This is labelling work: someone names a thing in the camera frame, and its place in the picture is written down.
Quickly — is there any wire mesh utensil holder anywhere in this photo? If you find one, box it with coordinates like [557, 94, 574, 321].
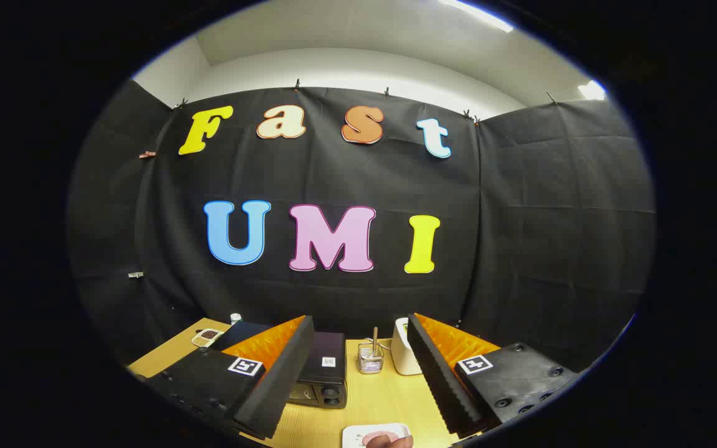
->
[357, 342, 385, 375]

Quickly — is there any black toaster oven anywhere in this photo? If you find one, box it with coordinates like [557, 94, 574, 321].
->
[212, 321, 348, 409]

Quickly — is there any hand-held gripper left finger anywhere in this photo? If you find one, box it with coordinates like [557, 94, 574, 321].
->
[127, 315, 315, 441]

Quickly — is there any white toaster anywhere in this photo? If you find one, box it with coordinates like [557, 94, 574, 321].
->
[391, 317, 424, 376]

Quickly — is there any black backdrop cloth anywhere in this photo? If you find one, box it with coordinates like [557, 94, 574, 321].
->
[66, 80, 656, 374]

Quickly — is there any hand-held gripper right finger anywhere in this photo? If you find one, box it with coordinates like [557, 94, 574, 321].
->
[406, 313, 580, 439]

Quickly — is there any white square plate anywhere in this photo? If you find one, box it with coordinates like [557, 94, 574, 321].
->
[342, 423, 411, 448]

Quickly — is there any long ceiling light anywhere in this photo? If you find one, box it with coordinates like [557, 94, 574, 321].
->
[439, 0, 515, 33]

